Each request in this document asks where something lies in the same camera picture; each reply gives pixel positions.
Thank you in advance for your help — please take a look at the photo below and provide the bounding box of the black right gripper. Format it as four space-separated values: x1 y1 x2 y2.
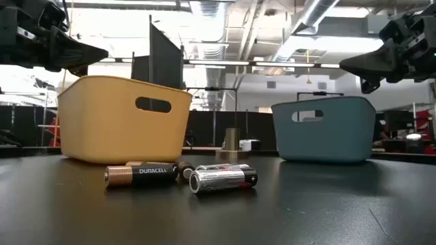
339 5 436 95

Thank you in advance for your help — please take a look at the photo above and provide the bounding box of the blue plastic bin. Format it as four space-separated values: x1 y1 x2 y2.
270 96 377 163

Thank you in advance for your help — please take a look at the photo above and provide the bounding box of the white box device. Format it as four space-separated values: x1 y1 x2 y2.
239 139 262 152

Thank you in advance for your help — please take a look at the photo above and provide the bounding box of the red equipment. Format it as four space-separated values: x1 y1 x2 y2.
414 109 436 155

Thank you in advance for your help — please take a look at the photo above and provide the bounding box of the red object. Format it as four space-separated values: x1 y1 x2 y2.
47 117 61 148

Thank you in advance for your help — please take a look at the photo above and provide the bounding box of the silver black battery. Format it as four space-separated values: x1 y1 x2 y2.
196 163 251 172
189 167 259 195

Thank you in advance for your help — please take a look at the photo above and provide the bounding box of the Duracell copper black battery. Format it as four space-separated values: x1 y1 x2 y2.
125 161 178 167
104 163 180 188
177 161 196 182

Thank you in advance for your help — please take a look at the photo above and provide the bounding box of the round white lamp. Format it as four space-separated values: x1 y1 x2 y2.
405 132 423 154

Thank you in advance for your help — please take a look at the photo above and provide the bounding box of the yellow hanging pendant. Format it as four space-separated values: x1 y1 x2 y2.
305 50 312 85

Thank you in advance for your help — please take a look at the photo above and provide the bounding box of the black metal stand frame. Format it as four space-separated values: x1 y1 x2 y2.
296 91 345 101
186 86 238 137

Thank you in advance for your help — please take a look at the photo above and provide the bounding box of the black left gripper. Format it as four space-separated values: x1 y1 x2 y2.
0 0 109 78

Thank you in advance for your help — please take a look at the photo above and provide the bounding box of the brass cylinder weight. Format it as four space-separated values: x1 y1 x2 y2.
215 127 249 160

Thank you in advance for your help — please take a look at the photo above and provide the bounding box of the yellow plastic bin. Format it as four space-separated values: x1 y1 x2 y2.
57 75 193 165

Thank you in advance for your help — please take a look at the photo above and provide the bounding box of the dark partition panel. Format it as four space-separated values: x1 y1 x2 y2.
131 14 187 90

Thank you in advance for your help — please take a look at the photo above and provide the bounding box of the silver ventilation duct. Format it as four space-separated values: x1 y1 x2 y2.
272 0 341 63

